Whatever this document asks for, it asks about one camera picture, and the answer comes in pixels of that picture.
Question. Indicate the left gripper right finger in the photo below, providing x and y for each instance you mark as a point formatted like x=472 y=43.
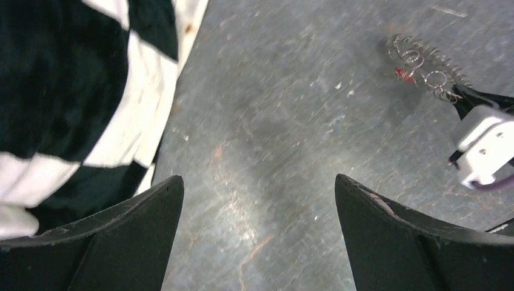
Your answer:
x=393 y=247

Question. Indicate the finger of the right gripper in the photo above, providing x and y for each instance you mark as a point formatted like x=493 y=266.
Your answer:
x=471 y=98

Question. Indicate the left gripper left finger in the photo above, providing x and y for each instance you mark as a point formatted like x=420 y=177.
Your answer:
x=124 y=247

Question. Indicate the black white checkered pillow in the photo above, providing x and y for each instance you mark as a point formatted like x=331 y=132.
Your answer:
x=87 y=88

